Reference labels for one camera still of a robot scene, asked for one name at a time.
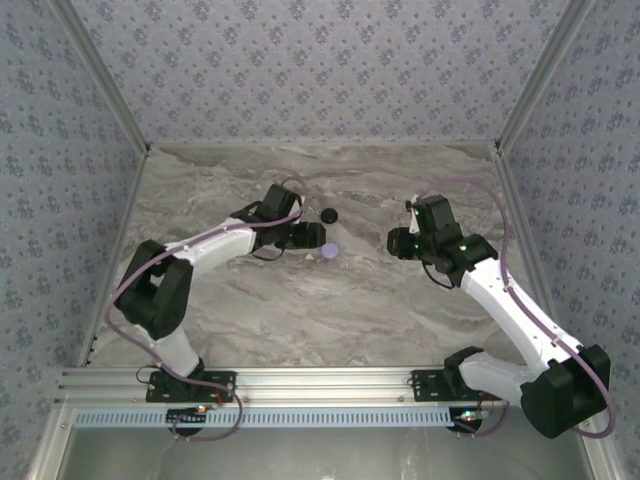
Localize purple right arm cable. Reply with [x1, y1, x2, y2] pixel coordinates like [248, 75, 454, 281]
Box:
[412, 178, 616, 441]

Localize small controller board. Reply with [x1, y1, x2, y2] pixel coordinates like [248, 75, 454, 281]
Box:
[166, 407, 210, 437]
[451, 407, 494, 436]

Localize white slotted cable duct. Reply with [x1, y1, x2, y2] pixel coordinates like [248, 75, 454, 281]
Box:
[73, 408, 507, 430]

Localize aluminium frame leg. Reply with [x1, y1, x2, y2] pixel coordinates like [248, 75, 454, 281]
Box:
[573, 404, 629, 480]
[27, 404, 76, 480]

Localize aluminium mounting rail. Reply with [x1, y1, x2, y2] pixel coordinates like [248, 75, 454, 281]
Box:
[53, 366, 600, 405]

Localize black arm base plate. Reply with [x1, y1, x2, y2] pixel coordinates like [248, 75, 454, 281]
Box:
[144, 369, 239, 404]
[410, 369, 505, 404]

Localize grey metal sheet panel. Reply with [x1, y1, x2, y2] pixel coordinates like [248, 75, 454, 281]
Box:
[64, 427, 591, 480]

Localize aluminium table side rail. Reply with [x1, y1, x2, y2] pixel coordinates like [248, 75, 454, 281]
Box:
[490, 142, 572, 365]
[75, 147, 152, 369]

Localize aluminium frame post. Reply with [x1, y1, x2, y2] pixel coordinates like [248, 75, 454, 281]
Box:
[493, 0, 597, 151]
[48, 0, 152, 154]

